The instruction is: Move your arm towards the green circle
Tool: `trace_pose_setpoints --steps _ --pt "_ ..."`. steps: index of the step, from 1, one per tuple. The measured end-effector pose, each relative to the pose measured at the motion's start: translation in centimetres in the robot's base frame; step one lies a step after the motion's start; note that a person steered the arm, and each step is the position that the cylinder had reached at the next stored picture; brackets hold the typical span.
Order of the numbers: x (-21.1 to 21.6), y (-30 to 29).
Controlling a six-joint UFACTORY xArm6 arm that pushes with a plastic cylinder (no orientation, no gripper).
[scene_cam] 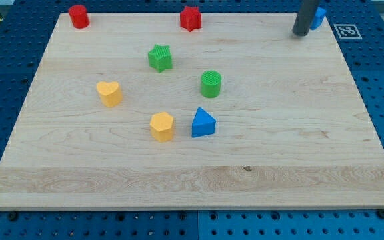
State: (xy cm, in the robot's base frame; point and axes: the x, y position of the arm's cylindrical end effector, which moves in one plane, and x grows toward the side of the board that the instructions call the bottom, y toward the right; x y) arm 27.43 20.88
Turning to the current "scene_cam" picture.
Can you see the grey cylindrical robot arm rod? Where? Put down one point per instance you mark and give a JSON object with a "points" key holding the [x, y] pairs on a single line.
{"points": [[305, 17]]}

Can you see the blue triangle block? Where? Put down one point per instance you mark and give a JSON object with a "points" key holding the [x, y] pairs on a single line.
{"points": [[203, 123]]}

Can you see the yellow hexagon block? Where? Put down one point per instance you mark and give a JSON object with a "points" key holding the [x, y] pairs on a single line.
{"points": [[162, 126]]}

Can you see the green cylinder block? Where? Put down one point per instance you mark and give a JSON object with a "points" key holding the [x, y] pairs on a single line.
{"points": [[210, 83]]}

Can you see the green star block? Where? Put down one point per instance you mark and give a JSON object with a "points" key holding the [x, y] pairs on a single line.
{"points": [[160, 58]]}

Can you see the yellow heart block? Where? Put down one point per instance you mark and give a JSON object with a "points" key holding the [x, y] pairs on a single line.
{"points": [[110, 93]]}

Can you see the red star block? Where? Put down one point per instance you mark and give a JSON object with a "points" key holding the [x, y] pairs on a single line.
{"points": [[190, 18]]}

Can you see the red cylinder block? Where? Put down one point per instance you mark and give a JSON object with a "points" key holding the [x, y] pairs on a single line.
{"points": [[79, 16]]}

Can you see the blue cube block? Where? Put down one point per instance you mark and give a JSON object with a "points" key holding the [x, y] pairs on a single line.
{"points": [[318, 18]]}

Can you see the white fiducial marker tag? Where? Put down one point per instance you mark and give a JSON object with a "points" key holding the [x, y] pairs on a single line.
{"points": [[347, 31]]}

